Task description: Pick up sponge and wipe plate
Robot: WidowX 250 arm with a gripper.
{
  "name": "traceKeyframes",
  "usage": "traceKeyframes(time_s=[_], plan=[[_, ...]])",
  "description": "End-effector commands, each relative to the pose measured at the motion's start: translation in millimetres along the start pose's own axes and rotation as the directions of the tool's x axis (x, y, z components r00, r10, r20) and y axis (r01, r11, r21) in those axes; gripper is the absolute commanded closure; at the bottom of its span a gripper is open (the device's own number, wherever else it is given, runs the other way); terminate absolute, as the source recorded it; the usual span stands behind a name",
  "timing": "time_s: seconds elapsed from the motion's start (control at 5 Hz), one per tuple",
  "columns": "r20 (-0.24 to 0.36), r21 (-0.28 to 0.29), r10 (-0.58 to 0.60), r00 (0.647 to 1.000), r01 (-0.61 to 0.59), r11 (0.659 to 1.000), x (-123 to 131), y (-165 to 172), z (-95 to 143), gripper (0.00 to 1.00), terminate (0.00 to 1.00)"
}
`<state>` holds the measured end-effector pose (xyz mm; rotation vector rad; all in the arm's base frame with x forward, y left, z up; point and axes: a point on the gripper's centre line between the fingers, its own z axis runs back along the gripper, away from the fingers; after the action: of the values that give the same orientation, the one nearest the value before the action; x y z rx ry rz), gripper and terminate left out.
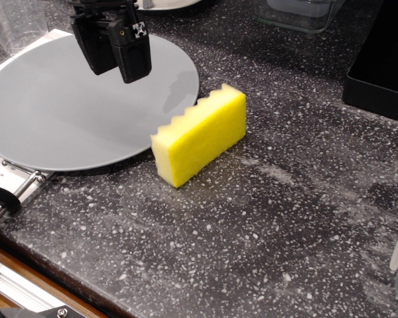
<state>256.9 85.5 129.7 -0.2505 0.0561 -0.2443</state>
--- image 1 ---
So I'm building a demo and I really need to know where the grey round plate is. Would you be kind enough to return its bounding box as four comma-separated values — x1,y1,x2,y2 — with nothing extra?
0,36,199,171

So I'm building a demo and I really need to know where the black tray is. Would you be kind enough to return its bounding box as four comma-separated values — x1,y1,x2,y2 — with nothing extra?
342,1,398,121

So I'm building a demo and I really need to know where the yellow sponge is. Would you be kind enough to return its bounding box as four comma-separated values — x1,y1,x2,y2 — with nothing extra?
151,84,247,188

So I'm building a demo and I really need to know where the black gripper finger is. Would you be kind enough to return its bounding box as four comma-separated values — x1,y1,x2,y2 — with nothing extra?
71,15,117,75
107,16,152,83

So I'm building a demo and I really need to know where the clear plastic cup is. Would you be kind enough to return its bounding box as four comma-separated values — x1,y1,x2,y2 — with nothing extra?
0,0,48,56

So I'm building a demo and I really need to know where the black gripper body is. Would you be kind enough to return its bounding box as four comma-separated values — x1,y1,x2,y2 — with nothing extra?
68,0,141,25

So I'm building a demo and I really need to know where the clear glass container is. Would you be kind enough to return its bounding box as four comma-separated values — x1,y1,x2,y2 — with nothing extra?
252,0,345,34

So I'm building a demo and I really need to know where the white plate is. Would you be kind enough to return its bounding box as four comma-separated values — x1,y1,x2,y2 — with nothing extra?
137,0,200,11

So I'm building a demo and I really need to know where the black metal screw clamp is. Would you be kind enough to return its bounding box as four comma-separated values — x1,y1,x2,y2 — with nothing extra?
0,159,48,220

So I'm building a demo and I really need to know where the aluminium profile rail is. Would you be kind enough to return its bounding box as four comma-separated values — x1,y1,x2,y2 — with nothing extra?
0,263,76,312

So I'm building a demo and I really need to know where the black bracket with screw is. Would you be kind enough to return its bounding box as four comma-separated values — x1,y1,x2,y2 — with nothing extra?
0,306,84,318

